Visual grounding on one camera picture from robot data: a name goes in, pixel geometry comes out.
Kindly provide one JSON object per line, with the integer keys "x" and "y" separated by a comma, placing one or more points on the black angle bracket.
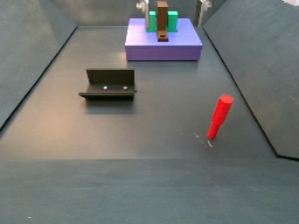
{"x": 110, "y": 83}

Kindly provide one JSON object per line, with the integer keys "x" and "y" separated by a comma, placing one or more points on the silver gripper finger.
{"x": 205, "y": 5}
{"x": 143, "y": 6}

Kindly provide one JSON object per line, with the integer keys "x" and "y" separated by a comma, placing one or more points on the purple base block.
{"x": 182, "y": 47}

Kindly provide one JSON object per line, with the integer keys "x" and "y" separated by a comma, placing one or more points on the green block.
{"x": 171, "y": 21}

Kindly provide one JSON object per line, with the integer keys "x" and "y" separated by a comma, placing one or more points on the brown L-shaped bracket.
{"x": 162, "y": 21}

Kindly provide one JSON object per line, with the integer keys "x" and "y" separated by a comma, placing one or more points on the red peg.
{"x": 221, "y": 113}

